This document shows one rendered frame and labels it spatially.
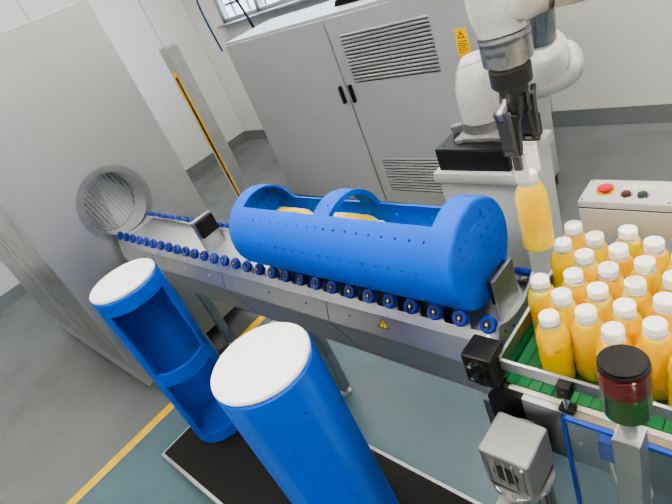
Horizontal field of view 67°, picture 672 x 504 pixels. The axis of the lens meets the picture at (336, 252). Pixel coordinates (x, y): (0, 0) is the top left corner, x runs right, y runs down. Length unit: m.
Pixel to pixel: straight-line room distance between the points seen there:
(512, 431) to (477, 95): 1.07
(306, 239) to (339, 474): 0.65
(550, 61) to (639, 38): 2.26
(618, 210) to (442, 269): 0.46
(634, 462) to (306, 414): 0.72
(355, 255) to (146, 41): 5.35
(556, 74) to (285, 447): 1.36
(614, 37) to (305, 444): 3.37
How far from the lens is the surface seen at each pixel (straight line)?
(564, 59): 1.80
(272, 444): 1.35
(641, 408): 0.81
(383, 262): 1.27
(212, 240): 2.24
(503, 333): 1.29
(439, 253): 1.16
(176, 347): 2.52
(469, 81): 1.78
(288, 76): 3.82
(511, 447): 1.18
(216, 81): 6.81
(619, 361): 0.78
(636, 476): 0.95
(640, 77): 4.09
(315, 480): 1.47
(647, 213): 1.36
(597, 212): 1.39
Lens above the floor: 1.84
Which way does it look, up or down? 30 degrees down
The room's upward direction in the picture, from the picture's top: 24 degrees counter-clockwise
